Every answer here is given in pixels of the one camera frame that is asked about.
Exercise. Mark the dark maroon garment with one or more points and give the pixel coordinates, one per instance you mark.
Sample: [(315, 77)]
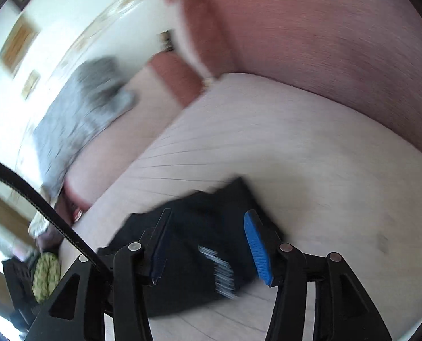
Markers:
[(50, 241)]

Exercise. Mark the beige crumpled cloth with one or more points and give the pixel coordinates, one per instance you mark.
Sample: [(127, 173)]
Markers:
[(38, 225)]

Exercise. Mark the red upholstered headboard cushion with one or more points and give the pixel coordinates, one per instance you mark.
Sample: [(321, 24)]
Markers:
[(365, 54)]

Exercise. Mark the green patterned cloth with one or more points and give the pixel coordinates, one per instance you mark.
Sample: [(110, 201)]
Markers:
[(46, 277)]

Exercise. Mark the black sweatpants white lettering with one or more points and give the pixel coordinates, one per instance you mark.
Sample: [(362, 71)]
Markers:
[(209, 258)]

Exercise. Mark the grey quilted blanket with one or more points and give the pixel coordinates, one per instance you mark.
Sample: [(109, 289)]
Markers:
[(91, 99)]

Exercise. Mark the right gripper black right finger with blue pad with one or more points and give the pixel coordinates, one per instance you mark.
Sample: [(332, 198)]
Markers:
[(343, 308)]

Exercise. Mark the pink quilted bolster pillow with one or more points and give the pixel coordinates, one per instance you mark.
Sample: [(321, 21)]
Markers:
[(164, 87)]

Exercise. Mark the dark grey garment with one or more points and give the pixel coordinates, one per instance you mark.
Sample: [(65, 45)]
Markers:
[(19, 284)]

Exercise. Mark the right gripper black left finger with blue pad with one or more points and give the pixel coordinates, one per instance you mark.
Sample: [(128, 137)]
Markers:
[(94, 287)]

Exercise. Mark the red patterned small item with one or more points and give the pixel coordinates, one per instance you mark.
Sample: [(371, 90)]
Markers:
[(77, 214)]

